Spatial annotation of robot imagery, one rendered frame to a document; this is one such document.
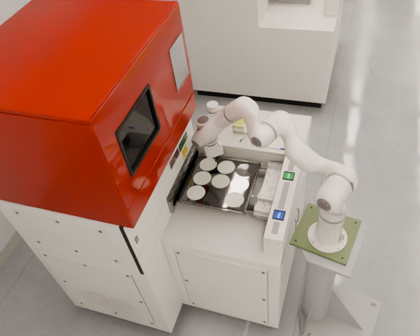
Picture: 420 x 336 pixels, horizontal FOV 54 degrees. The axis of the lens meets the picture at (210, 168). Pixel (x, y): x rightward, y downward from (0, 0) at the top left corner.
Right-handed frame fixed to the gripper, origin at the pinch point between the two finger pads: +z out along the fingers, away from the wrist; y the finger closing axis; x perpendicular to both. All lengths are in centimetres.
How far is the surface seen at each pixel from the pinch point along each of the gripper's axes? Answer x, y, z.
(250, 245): -54, 2, 10
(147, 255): -49, -47, -4
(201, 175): -7.3, -11.6, 0.5
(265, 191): -27.5, 19.2, 6.9
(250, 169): -11.2, 15.8, 4.5
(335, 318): -71, 37, 96
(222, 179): -14.0, -0.9, 2.0
